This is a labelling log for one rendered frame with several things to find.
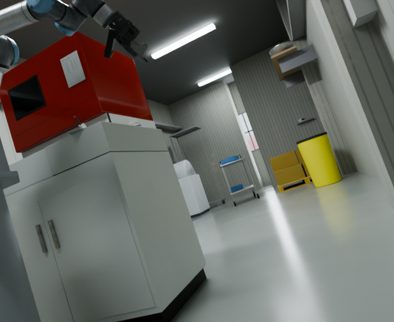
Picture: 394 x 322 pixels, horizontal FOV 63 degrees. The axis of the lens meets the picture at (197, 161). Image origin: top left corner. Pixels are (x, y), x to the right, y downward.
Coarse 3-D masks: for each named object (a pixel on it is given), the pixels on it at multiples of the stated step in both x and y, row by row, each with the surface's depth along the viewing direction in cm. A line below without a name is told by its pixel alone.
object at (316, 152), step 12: (324, 132) 455; (300, 144) 466; (312, 144) 452; (324, 144) 451; (312, 156) 454; (324, 156) 450; (312, 168) 459; (324, 168) 449; (336, 168) 454; (312, 180) 474; (324, 180) 451; (336, 180) 449
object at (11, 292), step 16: (0, 176) 116; (16, 176) 124; (0, 192) 123; (0, 208) 121; (0, 224) 119; (0, 240) 117; (16, 240) 123; (0, 256) 115; (16, 256) 120; (0, 272) 114; (16, 272) 118; (0, 288) 113; (16, 288) 116; (0, 304) 112; (16, 304) 114; (32, 304) 120; (0, 320) 112; (16, 320) 113; (32, 320) 117
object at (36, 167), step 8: (40, 152) 159; (24, 160) 163; (32, 160) 161; (40, 160) 159; (48, 160) 158; (16, 168) 165; (24, 168) 163; (32, 168) 161; (40, 168) 159; (48, 168) 158; (24, 176) 163; (32, 176) 161; (40, 176) 160; (48, 176) 158; (16, 184) 165; (24, 184) 163; (32, 184) 162; (8, 192) 167
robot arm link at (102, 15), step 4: (104, 4) 122; (100, 8) 121; (104, 8) 122; (108, 8) 123; (100, 12) 121; (104, 12) 122; (108, 12) 122; (112, 12) 124; (96, 16) 122; (100, 16) 122; (104, 16) 122; (108, 16) 122; (96, 20) 124; (100, 20) 123; (104, 20) 123; (100, 24) 125
